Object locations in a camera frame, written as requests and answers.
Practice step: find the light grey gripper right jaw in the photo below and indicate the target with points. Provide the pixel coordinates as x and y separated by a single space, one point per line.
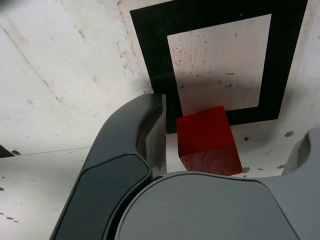
200 210

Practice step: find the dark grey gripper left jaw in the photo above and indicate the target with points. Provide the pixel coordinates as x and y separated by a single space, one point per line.
117 140

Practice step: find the red cube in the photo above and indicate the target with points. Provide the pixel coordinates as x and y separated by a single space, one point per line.
205 140

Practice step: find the black tape square outline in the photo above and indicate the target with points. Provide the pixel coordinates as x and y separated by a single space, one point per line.
155 50

